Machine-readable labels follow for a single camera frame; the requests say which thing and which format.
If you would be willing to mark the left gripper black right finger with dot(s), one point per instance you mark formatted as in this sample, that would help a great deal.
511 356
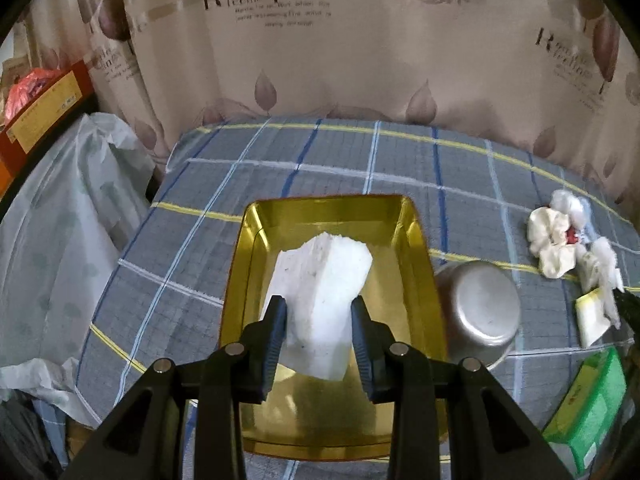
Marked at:
490 437

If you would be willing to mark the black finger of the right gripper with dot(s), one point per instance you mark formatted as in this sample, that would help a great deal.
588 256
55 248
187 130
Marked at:
628 307

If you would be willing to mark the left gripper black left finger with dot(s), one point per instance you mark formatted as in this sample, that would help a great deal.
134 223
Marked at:
142 437

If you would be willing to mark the white embroidered hotel towel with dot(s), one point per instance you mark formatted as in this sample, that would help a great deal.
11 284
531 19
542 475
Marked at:
609 277

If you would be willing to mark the yellow edged white cloth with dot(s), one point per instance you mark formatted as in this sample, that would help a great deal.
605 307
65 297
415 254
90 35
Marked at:
591 319

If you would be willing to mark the cream satin cloth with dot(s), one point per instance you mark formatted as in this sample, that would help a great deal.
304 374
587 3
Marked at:
547 236

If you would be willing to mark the white shiny plastic bundle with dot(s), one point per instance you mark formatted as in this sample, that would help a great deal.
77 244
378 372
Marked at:
567 203

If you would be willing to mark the white sponge block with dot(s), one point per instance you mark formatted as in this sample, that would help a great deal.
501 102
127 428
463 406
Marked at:
318 282

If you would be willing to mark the light blue fluffy towel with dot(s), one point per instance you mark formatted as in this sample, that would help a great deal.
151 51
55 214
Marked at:
589 230

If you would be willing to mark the red white satin cap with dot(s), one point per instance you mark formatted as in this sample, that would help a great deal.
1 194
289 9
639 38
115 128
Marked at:
576 236

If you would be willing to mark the green tissue pack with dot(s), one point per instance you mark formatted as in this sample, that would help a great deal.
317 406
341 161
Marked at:
585 416

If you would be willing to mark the stainless steel bowl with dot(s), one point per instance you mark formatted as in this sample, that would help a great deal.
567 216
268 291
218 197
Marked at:
481 310

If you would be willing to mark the grey plaid tablecloth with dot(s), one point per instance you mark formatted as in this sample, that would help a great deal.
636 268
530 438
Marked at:
473 198

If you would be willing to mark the white green plastic cover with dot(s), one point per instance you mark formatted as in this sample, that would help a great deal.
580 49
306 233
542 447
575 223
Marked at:
60 242

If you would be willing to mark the beige leaf print curtain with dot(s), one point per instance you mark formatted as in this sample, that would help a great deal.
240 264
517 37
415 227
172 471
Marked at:
557 77

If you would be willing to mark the red yellow cardboard box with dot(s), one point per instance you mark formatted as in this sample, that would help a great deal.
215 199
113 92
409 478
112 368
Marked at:
58 100

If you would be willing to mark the red plastic bag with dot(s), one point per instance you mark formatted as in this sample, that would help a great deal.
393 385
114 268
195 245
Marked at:
26 89

